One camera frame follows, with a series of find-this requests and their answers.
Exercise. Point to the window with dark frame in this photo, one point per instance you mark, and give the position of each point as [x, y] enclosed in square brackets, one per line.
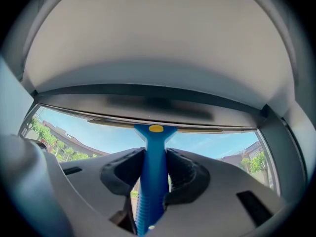
[276, 144]

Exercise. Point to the large window glass pane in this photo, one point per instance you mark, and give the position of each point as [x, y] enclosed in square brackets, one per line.
[98, 134]

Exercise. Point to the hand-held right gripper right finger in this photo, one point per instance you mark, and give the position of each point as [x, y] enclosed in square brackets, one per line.
[222, 181]

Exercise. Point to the blue squeegee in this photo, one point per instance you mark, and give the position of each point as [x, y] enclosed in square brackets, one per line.
[154, 169]

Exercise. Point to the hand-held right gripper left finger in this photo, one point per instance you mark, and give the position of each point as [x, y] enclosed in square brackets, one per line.
[116, 167]

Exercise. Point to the dark brown building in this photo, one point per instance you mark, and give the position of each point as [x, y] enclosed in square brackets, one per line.
[81, 147]

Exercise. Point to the small brown building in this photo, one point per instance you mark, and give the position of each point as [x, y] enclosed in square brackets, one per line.
[244, 152]

